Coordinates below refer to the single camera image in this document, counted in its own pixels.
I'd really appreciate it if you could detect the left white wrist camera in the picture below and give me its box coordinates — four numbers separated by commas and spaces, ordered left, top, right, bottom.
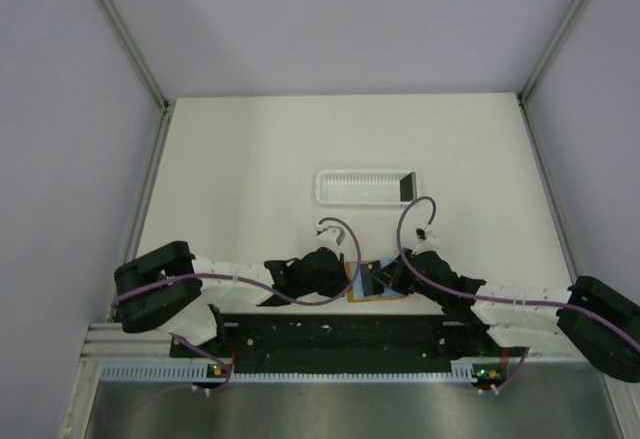
316, 226, 346, 251

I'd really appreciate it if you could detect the right aluminium frame post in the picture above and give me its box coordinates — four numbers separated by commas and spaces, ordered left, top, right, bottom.
517, 0, 590, 108

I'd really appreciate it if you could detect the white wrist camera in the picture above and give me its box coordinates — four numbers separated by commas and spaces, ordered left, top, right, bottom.
413, 228, 439, 255
316, 226, 346, 251

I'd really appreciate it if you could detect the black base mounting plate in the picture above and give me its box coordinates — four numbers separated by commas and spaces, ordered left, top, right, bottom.
201, 314, 524, 374

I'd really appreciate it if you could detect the clear plastic card tray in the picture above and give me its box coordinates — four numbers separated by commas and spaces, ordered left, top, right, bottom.
315, 169, 421, 207

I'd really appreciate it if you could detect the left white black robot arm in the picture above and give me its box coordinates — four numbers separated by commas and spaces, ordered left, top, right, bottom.
113, 241, 353, 356

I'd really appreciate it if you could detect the aluminium front rail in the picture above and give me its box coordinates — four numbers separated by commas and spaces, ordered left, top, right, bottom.
80, 323, 172, 361

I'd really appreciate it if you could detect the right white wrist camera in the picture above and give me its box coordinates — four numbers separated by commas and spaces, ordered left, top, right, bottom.
413, 228, 439, 255

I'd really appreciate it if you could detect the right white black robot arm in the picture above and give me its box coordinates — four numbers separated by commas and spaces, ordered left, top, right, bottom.
373, 249, 639, 383

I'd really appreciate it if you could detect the dark credit card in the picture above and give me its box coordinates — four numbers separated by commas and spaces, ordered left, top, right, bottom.
361, 261, 384, 297
399, 171, 418, 203

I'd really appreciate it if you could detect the left aluminium frame post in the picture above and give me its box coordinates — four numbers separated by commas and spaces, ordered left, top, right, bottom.
95, 0, 170, 111

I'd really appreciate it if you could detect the orange leather card holder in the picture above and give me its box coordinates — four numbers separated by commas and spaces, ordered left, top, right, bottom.
345, 259, 404, 304

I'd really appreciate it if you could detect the aluminium frame post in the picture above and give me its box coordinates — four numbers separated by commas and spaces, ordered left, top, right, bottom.
517, 0, 590, 108
95, 0, 170, 111

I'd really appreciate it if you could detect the grey slotted cable duct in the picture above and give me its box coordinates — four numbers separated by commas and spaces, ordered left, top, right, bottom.
102, 361, 504, 385

